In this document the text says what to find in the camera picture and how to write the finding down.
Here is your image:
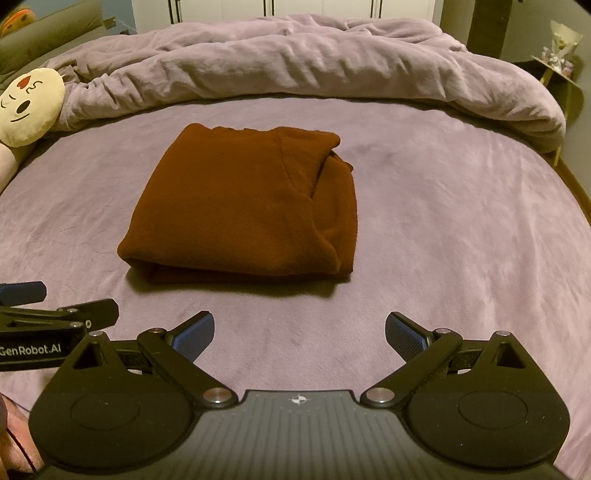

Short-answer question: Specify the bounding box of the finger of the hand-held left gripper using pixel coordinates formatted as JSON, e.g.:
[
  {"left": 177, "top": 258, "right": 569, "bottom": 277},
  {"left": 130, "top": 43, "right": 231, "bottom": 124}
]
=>
[
  {"left": 0, "top": 281, "right": 48, "bottom": 306},
  {"left": 0, "top": 298, "right": 120, "bottom": 331}
]

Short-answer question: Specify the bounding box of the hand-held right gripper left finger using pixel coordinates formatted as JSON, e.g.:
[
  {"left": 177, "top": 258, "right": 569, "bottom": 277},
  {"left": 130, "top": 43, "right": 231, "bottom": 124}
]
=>
[{"left": 64, "top": 311, "right": 238, "bottom": 411}]

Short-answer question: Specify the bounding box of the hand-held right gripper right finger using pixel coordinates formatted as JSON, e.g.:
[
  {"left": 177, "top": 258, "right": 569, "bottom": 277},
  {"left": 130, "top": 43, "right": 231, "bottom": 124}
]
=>
[{"left": 360, "top": 311, "right": 537, "bottom": 411}]

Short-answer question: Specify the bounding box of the brown knit cardigan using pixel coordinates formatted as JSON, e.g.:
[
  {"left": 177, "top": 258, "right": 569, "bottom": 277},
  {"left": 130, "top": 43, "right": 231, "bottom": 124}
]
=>
[{"left": 116, "top": 122, "right": 360, "bottom": 285}]

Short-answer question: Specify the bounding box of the person's left forearm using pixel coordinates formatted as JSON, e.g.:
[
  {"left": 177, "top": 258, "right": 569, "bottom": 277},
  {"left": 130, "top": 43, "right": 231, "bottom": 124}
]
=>
[{"left": 0, "top": 394, "right": 45, "bottom": 470}]

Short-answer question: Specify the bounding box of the pink long plush pillow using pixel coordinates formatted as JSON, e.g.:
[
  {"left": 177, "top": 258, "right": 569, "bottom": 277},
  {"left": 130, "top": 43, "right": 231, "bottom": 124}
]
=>
[{"left": 0, "top": 141, "right": 38, "bottom": 195}]

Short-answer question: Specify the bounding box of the cream round face plush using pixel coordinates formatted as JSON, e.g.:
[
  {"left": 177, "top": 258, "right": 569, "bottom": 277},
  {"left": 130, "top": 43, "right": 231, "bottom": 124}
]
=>
[{"left": 0, "top": 67, "right": 66, "bottom": 148}]

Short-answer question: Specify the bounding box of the orange plush toy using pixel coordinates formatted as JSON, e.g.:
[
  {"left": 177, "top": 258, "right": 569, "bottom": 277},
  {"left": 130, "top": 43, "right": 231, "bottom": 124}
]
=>
[{"left": 0, "top": 10, "right": 37, "bottom": 39}]

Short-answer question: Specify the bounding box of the yellow side table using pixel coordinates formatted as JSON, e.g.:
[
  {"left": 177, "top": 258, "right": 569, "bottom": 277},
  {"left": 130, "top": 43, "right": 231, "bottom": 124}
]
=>
[{"left": 530, "top": 55, "right": 585, "bottom": 168}]

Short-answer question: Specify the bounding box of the purple duvet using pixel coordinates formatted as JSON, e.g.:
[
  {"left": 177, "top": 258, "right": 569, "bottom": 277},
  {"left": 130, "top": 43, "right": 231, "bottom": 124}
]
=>
[{"left": 39, "top": 14, "right": 568, "bottom": 154}]

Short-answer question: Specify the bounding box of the dark door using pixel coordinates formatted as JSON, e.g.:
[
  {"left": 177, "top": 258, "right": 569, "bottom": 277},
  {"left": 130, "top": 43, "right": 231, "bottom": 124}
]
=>
[{"left": 466, "top": 0, "right": 512, "bottom": 52}]

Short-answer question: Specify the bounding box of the white wardrobe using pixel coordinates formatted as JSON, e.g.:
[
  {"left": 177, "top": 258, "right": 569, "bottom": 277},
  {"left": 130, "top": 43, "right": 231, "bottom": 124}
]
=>
[{"left": 131, "top": 0, "right": 437, "bottom": 27}]

